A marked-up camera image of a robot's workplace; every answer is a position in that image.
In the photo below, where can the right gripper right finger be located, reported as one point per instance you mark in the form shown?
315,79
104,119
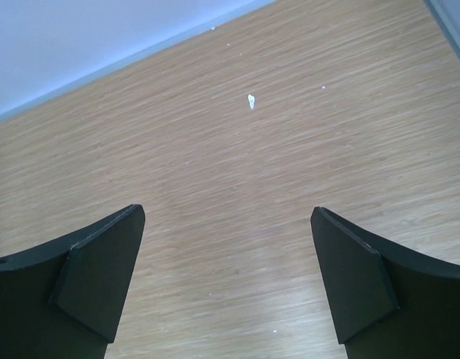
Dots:
386,300

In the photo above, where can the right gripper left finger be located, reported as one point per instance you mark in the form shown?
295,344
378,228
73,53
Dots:
64,298

